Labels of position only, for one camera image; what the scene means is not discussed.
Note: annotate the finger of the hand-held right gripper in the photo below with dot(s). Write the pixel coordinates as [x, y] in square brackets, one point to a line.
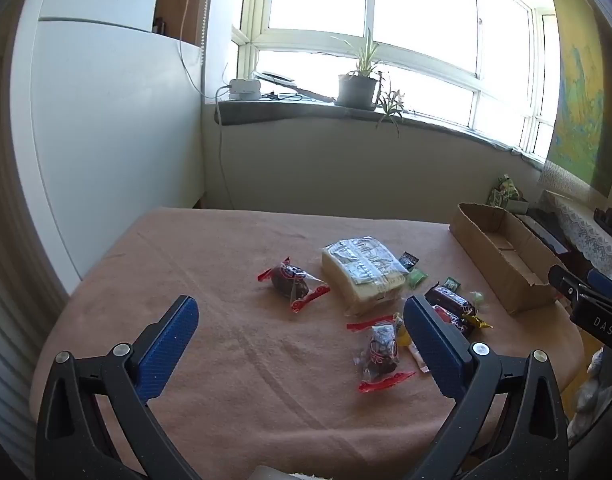
[568, 287]
[606, 286]

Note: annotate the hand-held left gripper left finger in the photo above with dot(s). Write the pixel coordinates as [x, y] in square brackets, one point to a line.
[168, 345]

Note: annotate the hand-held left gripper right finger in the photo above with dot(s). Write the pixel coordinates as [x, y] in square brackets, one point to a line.
[436, 352]

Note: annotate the round yellow pastry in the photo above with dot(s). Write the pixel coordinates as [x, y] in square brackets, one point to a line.
[399, 325]

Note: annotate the red-wrapped brown cake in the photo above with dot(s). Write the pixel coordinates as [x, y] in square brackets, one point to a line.
[288, 280]
[381, 355]

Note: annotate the brown chocolate bar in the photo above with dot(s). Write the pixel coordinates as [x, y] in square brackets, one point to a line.
[453, 320]
[451, 297]

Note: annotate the brown cardboard box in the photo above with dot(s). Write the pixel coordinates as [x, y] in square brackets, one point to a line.
[506, 270]

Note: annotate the black snack packet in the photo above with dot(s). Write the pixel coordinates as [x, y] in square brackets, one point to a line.
[408, 260]

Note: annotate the sliced bread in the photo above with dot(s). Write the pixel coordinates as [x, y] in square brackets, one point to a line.
[361, 270]

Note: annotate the cream wrapped snack stick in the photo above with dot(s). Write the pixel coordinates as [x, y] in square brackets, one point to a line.
[418, 357]

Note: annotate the yellow wrapped candy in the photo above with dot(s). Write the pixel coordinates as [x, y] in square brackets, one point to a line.
[478, 322]

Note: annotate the white crumpled bag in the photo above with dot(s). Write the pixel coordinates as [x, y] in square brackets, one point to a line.
[593, 385]

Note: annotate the white lace cloth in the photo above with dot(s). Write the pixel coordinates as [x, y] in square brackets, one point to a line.
[586, 225]

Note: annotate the dark figurine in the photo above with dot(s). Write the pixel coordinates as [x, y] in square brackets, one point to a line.
[608, 220]

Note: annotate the pale green candy clear wrapper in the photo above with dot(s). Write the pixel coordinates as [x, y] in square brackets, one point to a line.
[478, 300]

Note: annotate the small dark green packet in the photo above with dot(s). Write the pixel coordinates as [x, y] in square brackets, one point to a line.
[452, 283]

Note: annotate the green wrapped candy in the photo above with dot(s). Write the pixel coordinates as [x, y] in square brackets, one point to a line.
[417, 278]

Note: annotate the pink blanket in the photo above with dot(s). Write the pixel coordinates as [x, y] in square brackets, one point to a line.
[235, 385]

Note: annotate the green patterned carton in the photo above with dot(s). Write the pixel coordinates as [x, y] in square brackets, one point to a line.
[503, 192]

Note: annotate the white ribbed panel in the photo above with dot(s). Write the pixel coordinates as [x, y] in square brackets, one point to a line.
[15, 310]

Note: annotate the white refrigerator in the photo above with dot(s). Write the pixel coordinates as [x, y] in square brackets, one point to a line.
[110, 135]

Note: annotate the grey windowsill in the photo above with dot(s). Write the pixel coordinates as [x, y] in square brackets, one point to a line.
[286, 108]

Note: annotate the white adapter box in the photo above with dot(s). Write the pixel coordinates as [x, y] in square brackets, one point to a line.
[245, 89]

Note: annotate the potted spider plant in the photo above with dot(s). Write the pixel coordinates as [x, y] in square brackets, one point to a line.
[357, 91]

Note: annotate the white framed window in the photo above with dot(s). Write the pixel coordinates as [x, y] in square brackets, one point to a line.
[421, 10]

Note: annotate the wall map poster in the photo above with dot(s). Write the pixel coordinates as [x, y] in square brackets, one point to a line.
[581, 110]

